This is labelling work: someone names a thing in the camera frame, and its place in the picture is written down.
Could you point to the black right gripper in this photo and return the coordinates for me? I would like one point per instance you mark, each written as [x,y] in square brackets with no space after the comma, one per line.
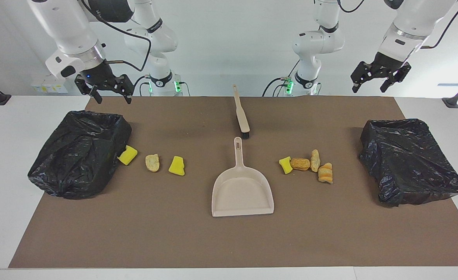
[100,76]

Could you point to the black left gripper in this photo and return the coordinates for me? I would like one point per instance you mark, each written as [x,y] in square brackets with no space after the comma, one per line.
[386,65]

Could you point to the yellow sponge piece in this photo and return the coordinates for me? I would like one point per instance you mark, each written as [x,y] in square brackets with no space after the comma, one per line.
[127,155]
[177,166]
[286,165]

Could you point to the pale lumpy bread piece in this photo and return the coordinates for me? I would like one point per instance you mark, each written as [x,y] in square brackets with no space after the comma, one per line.
[152,163]

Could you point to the striped croissant piece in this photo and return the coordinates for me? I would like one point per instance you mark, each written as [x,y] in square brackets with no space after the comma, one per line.
[325,174]

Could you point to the brown bread roll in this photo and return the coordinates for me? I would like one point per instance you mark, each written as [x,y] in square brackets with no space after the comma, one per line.
[300,164]

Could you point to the beige hand brush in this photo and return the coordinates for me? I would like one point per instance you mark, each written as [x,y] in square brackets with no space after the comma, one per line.
[242,116]

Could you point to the beige plastic dustpan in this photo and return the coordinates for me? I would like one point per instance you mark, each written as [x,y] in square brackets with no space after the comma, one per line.
[242,194]

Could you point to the black bag-lined trash bin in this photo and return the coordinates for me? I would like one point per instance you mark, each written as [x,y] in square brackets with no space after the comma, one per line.
[407,163]
[77,155]

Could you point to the brown table mat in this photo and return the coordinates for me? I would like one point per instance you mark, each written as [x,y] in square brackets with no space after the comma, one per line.
[174,233]

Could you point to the white wall socket boxes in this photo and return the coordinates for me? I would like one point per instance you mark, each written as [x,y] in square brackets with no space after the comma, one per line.
[42,87]

